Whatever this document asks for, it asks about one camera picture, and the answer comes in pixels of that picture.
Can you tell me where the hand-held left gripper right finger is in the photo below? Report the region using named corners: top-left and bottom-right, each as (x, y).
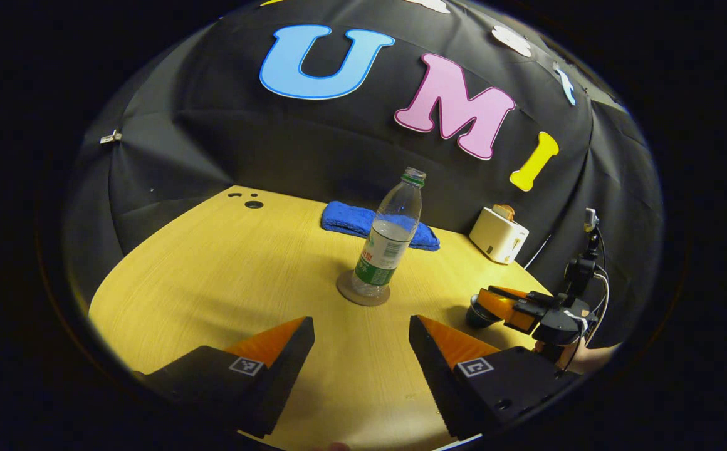
top-left (409, 315), bottom-right (580, 441)

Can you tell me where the dark teal teacup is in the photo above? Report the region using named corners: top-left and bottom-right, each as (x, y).
top-left (466, 294), bottom-right (506, 330)

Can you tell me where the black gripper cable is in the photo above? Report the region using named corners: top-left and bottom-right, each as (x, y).
top-left (561, 229), bottom-right (612, 371)

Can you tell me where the white toaster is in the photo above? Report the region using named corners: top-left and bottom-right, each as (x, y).
top-left (469, 207), bottom-right (530, 264)

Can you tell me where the clear plastic water bottle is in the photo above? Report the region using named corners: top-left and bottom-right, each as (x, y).
top-left (349, 167), bottom-right (427, 298)

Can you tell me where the round brown coaster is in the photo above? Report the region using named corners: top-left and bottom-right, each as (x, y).
top-left (336, 269), bottom-right (392, 307)

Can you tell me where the toaster power cord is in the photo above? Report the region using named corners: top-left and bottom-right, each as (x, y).
top-left (523, 235), bottom-right (553, 269)

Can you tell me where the blue folded towel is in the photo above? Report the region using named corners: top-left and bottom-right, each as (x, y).
top-left (321, 200), bottom-right (441, 252)

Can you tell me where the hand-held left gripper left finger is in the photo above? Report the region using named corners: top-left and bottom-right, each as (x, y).
top-left (133, 316), bottom-right (315, 439)

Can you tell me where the black backdrop cloth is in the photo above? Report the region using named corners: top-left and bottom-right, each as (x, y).
top-left (63, 0), bottom-right (665, 351)

